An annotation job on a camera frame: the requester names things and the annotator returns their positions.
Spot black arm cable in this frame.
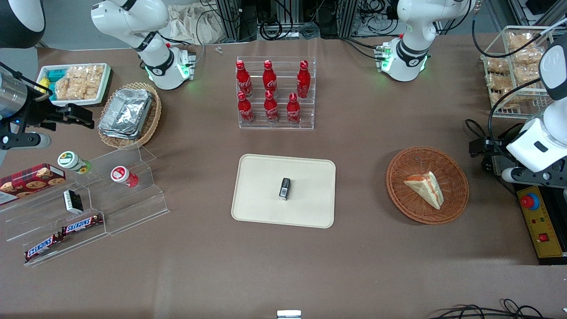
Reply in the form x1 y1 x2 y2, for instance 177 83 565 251
464 9 554 153

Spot triangular wrapped sandwich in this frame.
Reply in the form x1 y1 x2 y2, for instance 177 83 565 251
403 171 444 210

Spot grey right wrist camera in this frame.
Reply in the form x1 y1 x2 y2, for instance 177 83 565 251
0 132 52 150

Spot clear bagged snack pack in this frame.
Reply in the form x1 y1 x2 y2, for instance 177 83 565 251
508 33 540 52
485 58 510 75
486 74 514 109
513 66 542 86
514 49 544 68

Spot beige plastic serving tray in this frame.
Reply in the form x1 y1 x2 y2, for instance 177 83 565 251
231 154 336 229

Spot aluminium frame post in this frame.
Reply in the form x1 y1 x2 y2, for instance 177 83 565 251
338 0 358 39
216 0 242 43

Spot black floor cable bundle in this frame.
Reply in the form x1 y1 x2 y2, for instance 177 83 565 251
427 299 567 319

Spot clear rice cracker pack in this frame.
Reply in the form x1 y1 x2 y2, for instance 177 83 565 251
71 66 93 100
87 65 105 94
55 76 77 101

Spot brown Snickers bar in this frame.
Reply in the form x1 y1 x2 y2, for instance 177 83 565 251
61 214 104 235
24 233 63 261

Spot beige cloth bag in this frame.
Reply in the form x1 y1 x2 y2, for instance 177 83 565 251
165 4 227 45

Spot light oval wicker basket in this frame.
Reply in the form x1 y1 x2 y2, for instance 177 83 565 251
97 82 162 150

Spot green sunflower lidded cup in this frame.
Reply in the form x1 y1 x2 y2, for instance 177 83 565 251
57 151 91 174

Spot clear acrylic stepped shelf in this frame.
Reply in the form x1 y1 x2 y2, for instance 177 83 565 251
0 145 170 267

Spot red tartan cookie box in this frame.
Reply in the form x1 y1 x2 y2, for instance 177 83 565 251
0 163 66 206

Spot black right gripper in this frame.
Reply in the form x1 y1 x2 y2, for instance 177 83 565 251
12 88 95 134

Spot brown round wicker basket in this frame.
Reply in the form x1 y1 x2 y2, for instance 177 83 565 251
386 147 470 225

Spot yellow emergency stop box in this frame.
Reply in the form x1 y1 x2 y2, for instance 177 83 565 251
514 184 567 266

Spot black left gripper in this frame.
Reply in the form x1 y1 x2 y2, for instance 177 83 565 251
469 137 515 175

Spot white rectangular snack tray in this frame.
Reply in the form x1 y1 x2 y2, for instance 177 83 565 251
36 63 111 107

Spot small black white box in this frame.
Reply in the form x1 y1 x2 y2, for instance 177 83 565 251
63 190 84 214

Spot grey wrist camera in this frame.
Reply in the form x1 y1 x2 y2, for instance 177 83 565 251
0 132 52 150
501 166 567 185

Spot stacked aluminium foil trays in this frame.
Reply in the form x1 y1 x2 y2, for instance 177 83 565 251
98 88 153 140

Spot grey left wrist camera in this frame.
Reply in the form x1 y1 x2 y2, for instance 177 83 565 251
501 166 567 185

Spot clear acrylic bottle rack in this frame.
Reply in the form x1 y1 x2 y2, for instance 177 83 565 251
236 56 317 130

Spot white wire rack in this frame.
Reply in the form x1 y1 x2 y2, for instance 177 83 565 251
480 25 555 119

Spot red strawberry lidded cup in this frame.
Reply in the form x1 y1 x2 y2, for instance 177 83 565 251
110 166 139 188

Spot red Coca-Cola bottle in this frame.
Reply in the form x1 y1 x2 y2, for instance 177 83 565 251
296 60 311 99
236 60 253 98
264 90 279 123
237 91 255 124
286 93 302 124
262 60 278 97

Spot coiled black cable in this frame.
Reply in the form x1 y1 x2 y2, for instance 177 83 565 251
259 18 284 41

